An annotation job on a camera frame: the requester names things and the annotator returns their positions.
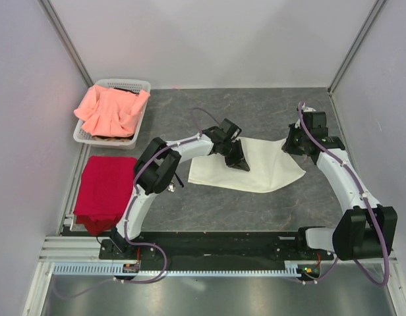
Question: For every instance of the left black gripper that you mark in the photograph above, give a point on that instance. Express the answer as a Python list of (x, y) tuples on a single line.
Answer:
[(238, 162)]

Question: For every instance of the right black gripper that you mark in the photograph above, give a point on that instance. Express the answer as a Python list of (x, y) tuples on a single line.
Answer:
[(288, 147)]

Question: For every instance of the white cloth napkin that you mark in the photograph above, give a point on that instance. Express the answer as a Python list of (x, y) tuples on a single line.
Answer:
[(270, 168)]

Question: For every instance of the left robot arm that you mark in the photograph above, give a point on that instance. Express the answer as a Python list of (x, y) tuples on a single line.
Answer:
[(157, 166)]

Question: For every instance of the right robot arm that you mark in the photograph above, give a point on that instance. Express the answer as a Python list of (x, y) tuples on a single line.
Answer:
[(367, 228)]

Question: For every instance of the red folded cloth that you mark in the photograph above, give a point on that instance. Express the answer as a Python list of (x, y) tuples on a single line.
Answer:
[(105, 189)]

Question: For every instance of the salmon pink cloth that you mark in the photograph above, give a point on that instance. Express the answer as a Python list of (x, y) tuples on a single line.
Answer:
[(111, 112)]

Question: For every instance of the white plastic basket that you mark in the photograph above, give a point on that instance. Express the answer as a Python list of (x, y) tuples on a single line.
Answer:
[(131, 86)]

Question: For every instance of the purple handled spoon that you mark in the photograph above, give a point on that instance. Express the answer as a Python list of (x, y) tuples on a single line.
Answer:
[(179, 180)]

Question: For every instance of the green handled metal spoon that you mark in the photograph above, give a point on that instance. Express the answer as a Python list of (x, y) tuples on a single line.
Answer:
[(171, 187)]

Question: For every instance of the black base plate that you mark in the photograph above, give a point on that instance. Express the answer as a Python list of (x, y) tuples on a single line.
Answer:
[(277, 246)]

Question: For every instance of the slotted cable duct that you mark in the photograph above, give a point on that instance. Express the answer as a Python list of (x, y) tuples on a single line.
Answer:
[(128, 270)]

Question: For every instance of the right aluminium frame post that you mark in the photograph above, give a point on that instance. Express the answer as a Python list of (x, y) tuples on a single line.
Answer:
[(359, 39)]

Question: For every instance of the aluminium frame post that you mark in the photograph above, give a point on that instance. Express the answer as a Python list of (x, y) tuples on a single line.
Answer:
[(63, 35), (359, 39)]

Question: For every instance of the left aluminium frame post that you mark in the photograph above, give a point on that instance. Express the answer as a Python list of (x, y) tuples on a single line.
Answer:
[(63, 35)]

